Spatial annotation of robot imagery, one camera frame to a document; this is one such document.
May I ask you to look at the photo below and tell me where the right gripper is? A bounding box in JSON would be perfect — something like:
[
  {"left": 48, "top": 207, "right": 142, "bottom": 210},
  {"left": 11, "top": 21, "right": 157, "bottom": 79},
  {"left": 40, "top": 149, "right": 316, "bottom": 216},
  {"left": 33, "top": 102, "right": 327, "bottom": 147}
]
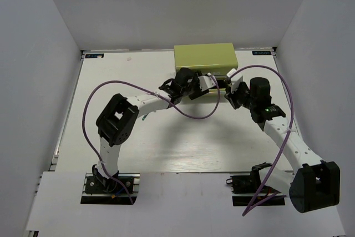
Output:
[{"left": 225, "top": 81, "right": 257, "bottom": 110}]

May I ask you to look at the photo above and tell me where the green metal drawer box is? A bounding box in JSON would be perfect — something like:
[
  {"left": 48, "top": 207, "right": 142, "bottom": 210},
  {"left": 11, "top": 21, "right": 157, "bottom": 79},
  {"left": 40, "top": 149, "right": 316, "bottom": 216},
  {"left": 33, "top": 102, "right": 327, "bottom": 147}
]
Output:
[{"left": 174, "top": 43, "right": 239, "bottom": 95}]

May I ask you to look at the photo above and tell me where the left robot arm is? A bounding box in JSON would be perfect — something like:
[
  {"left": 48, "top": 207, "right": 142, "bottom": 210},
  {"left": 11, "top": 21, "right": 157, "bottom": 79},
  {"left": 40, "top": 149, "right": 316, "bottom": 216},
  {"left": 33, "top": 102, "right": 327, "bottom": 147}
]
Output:
[{"left": 93, "top": 68, "right": 216, "bottom": 192}]

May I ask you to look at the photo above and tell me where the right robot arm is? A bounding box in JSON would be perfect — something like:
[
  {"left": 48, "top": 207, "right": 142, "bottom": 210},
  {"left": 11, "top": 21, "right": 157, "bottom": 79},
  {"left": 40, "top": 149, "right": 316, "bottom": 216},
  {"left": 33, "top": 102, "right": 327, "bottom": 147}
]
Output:
[{"left": 225, "top": 77, "right": 340, "bottom": 213}]

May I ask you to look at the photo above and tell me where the right corner label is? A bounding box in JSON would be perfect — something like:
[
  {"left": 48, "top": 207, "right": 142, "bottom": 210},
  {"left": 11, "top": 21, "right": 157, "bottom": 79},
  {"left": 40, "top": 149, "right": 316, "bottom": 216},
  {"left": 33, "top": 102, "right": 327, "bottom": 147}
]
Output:
[{"left": 252, "top": 51, "right": 272, "bottom": 56}]

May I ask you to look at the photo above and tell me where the corner label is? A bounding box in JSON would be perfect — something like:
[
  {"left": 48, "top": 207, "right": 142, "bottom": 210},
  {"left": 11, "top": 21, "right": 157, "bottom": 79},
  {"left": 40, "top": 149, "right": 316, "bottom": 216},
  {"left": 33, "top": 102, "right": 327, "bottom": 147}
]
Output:
[
  {"left": 252, "top": 51, "right": 272, "bottom": 56},
  {"left": 85, "top": 53, "right": 104, "bottom": 58}
]

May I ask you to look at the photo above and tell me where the left corner label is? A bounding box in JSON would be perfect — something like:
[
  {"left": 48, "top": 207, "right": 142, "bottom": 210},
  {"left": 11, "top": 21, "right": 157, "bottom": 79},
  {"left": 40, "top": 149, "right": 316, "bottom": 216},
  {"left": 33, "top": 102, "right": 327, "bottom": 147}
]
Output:
[{"left": 85, "top": 53, "right": 104, "bottom": 58}]

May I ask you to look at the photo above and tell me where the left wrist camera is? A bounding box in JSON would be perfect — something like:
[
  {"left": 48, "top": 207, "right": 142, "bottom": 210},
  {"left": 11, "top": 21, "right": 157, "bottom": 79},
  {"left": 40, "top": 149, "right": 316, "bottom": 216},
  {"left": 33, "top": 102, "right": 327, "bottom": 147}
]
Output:
[{"left": 198, "top": 73, "right": 217, "bottom": 91}]

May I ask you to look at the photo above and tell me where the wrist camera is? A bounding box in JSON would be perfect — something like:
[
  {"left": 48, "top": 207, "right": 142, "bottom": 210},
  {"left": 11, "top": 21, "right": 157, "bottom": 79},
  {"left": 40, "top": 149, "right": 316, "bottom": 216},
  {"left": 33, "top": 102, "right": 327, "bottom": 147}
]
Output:
[
  {"left": 225, "top": 68, "right": 243, "bottom": 92},
  {"left": 198, "top": 73, "right": 217, "bottom": 91}
]

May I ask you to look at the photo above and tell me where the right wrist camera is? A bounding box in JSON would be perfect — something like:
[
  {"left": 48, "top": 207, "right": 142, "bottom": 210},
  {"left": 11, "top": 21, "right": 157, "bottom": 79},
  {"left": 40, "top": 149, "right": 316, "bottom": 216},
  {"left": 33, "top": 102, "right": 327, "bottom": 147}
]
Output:
[{"left": 225, "top": 68, "right": 243, "bottom": 92}]

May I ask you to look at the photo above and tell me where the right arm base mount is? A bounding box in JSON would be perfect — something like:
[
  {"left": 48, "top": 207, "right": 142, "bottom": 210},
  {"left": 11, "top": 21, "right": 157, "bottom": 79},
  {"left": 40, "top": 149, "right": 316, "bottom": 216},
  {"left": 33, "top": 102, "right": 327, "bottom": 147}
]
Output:
[{"left": 226, "top": 175, "right": 285, "bottom": 207}]

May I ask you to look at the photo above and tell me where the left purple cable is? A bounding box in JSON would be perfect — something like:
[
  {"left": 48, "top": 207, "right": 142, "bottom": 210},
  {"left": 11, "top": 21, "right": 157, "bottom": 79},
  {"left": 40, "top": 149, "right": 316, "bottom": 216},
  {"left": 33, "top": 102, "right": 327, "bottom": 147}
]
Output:
[{"left": 83, "top": 74, "right": 221, "bottom": 205}]

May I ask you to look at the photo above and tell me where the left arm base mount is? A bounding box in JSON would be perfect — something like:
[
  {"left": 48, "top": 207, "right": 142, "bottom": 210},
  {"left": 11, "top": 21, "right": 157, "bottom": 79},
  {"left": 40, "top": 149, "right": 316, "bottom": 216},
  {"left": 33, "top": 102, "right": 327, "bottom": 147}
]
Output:
[{"left": 80, "top": 173, "right": 140, "bottom": 205}]

